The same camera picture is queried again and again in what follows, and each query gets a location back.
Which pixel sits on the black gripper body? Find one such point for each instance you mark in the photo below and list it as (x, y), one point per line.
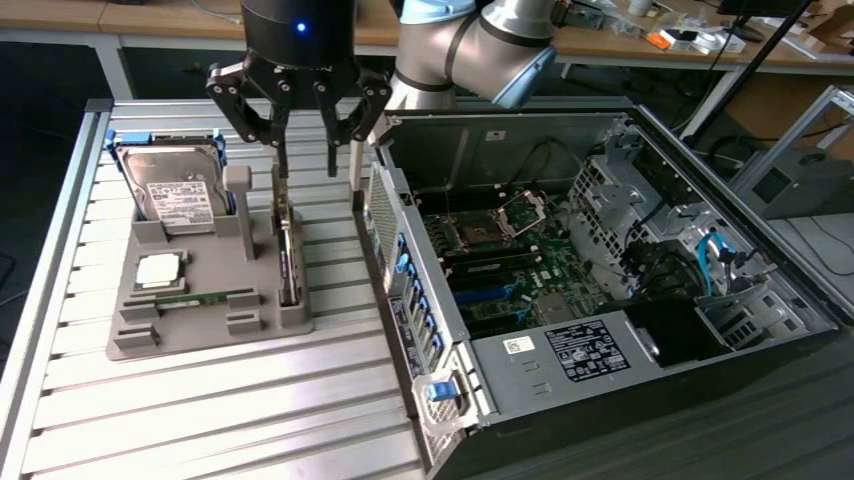
(300, 40)

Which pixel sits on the graphics card with metal bracket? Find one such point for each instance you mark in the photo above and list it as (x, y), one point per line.
(288, 260)

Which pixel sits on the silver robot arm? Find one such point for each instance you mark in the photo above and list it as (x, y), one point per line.
(467, 50)

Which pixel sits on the hard disk with blue carrier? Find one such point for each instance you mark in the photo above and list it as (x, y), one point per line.
(174, 190)

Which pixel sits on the CPU socket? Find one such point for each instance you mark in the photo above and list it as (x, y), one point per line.
(477, 232)

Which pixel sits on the wooden desk with grey legs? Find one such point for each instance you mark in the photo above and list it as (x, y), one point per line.
(67, 20)

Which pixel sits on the silver socket cover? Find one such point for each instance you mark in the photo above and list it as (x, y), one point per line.
(511, 220)

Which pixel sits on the silver CPU chip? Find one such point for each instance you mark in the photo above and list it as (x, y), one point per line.
(159, 272)

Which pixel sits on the cluttered wooden desk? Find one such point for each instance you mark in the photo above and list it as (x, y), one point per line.
(601, 44)

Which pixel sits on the RAM stick with white label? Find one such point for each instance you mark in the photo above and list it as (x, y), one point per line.
(490, 268)

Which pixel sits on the grey metal device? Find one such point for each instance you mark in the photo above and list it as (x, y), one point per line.
(587, 17)

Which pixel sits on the green RAM stick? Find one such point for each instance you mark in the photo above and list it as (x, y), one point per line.
(194, 300)

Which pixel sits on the blue expansion slot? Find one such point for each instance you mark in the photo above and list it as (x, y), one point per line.
(481, 295)

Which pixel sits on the large silver disk bay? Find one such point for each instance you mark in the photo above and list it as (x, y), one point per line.
(621, 200)

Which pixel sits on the grey parts rack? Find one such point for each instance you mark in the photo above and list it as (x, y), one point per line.
(200, 330)

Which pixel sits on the white mug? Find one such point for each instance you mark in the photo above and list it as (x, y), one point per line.
(641, 6)

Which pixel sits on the green motherboard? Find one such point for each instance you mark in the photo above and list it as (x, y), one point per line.
(581, 270)

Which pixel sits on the small orange box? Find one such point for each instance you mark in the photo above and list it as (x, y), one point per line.
(661, 40)

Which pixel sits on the silver chipset heatsink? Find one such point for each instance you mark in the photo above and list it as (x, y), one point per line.
(557, 309)

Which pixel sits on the white box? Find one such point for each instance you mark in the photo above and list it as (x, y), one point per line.
(721, 44)

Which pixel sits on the black tripod pole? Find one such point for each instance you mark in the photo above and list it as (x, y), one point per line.
(747, 70)

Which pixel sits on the blue case latch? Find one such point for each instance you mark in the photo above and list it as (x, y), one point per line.
(441, 391)

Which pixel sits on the black monitor with stand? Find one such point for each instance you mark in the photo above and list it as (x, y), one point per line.
(749, 31)

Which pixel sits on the silver power supply unit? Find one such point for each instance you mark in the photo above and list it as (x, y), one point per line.
(527, 380)

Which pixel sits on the grey computer tower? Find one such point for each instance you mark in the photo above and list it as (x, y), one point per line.
(801, 185)

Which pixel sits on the small silver disk bay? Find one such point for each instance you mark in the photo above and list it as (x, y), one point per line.
(741, 320)

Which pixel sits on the brown cardboard piece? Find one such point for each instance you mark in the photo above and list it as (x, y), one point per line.
(834, 27)

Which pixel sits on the open black PC case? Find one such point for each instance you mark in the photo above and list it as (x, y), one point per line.
(601, 425)

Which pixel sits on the aluminium profile frame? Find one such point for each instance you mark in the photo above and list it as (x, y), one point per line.
(804, 120)

